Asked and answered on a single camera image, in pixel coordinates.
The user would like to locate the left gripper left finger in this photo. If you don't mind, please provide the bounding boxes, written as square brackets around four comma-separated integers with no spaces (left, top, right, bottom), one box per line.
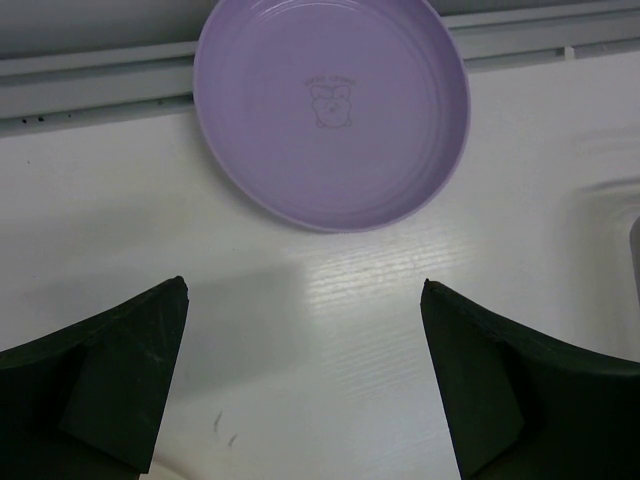
[1,276,189,479]

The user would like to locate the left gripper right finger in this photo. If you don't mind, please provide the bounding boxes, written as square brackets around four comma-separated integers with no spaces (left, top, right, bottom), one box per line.
[421,281,639,479]

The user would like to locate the purple plate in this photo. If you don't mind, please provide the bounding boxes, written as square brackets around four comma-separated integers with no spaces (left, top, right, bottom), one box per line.
[193,1,471,232]

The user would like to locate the clear plastic bin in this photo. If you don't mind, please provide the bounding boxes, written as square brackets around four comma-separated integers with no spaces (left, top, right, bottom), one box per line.
[567,177,639,304]

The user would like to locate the aluminium table frame rail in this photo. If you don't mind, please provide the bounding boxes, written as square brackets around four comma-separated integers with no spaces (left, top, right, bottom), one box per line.
[1,1,639,137]

